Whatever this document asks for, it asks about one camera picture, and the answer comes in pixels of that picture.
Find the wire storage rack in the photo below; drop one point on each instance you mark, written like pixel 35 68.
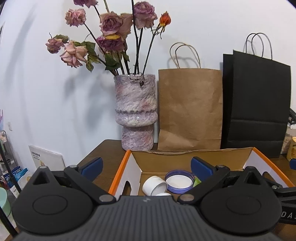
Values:
pixel 7 150

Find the dried rose bouquet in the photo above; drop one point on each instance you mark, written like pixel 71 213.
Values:
pixel 110 49

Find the white plastic cup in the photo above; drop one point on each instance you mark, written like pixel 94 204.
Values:
pixel 154 185

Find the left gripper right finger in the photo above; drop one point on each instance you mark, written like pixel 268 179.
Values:
pixel 219 177

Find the mint green bucket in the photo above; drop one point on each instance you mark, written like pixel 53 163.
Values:
pixel 4 202

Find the brown paper bag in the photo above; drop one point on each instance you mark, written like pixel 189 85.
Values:
pixel 190 107

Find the blue white package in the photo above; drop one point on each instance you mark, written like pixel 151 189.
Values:
pixel 22 177

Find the red pumpkin cardboard box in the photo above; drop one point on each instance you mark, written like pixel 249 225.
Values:
pixel 136 167

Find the white round lid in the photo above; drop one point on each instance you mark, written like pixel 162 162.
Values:
pixel 164 194

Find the black paper bag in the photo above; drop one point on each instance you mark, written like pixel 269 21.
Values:
pixel 256 103

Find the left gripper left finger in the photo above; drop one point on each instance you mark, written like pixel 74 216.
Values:
pixel 73 185

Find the yellow bear mug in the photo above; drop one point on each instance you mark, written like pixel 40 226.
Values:
pixel 291 154

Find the light blue wide lid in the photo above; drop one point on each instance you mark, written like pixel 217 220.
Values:
pixel 179 181

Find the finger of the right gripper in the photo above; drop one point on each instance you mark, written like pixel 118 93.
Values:
pixel 292 164

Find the mottled purple ceramic vase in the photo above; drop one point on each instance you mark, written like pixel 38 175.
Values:
pixel 136 110

